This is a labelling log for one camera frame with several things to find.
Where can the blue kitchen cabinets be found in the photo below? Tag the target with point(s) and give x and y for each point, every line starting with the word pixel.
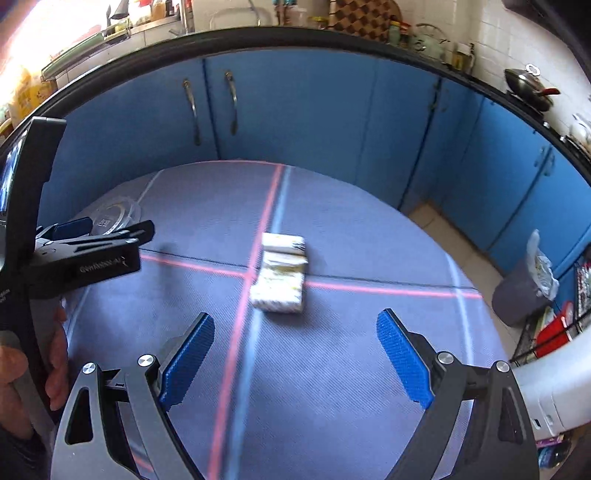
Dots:
pixel 314 106

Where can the small white packet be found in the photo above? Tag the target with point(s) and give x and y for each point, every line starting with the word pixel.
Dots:
pixel 282 242

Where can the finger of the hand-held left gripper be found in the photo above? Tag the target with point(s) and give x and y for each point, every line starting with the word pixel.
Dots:
pixel 115 233
pixel 71 228

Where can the checkered cutting board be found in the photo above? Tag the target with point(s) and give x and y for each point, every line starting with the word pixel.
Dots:
pixel 364 11

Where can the white ceramic pot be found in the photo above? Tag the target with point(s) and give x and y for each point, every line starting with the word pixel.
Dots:
pixel 582 131

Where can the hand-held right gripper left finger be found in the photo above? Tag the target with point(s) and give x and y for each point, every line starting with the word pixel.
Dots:
pixel 187 364

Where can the black kitchen countertop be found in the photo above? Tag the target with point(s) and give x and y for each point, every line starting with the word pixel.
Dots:
pixel 277 32

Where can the clear plastic bin liner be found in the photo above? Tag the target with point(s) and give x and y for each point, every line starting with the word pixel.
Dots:
pixel 542 272

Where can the black wok with lid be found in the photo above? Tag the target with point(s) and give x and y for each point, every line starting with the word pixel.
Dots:
pixel 526 85

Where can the glass oil bottle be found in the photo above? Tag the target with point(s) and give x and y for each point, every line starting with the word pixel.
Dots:
pixel 463 57

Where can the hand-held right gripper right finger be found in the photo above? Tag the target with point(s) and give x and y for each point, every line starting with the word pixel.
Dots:
pixel 406 360

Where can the clear plastic lid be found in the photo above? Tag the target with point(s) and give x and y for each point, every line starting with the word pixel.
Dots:
pixel 115 212

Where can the red plastic container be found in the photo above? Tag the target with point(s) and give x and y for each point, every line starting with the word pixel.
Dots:
pixel 554 334

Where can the person's left hand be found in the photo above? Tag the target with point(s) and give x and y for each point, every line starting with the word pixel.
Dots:
pixel 57 360

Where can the grey waste bin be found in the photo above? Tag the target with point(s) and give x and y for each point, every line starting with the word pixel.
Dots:
pixel 512 295

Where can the metal dish rack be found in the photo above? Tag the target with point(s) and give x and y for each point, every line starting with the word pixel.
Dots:
pixel 83 50

